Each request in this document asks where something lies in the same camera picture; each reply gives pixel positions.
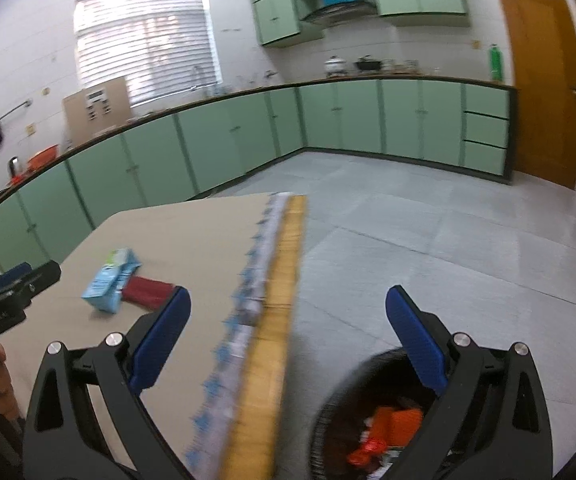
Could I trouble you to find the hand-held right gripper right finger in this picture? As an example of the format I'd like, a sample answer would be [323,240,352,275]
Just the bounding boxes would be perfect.
[382,285,553,480]

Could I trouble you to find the large printed cardboard box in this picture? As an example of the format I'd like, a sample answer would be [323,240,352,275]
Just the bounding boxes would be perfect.
[62,76,132,147]

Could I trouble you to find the steel towel rail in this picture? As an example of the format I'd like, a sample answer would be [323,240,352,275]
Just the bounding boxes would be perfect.
[0,99,33,136]

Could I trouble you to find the green bottle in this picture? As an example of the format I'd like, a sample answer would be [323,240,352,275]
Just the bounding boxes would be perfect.
[487,43,505,83]

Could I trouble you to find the orange foam net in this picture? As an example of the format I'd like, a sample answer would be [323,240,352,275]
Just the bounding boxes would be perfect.
[370,406,425,448]

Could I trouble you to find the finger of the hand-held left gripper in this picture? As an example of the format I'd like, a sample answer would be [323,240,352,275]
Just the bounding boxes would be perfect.
[0,262,33,302]
[18,260,62,307]

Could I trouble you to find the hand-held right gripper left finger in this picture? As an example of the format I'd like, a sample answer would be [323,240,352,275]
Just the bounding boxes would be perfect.
[22,285,203,480]

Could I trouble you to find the window with white blinds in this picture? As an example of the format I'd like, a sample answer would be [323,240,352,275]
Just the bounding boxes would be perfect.
[74,0,223,108]

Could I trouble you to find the red basin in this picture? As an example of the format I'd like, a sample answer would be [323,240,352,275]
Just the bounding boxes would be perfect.
[26,145,61,167]

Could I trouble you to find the black trash bin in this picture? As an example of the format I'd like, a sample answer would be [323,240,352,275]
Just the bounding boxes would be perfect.
[309,347,449,480]

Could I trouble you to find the wooden table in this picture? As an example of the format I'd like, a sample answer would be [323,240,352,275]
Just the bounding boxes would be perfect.
[223,195,309,480]

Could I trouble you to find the steel range hood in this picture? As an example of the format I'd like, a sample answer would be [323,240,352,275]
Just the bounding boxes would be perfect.
[300,2,376,25]

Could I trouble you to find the green base cabinets with countertop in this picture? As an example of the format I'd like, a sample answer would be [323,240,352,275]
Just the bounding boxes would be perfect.
[0,75,518,273]

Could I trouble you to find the dark red packet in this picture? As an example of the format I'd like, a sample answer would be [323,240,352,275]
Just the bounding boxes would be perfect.
[122,276,176,311]

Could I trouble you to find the wooden door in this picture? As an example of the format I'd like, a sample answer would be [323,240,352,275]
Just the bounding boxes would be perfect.
[490,0,576,192]

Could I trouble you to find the light blue drink carton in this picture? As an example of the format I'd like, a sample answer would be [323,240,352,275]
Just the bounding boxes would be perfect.
[81,247,142,315]

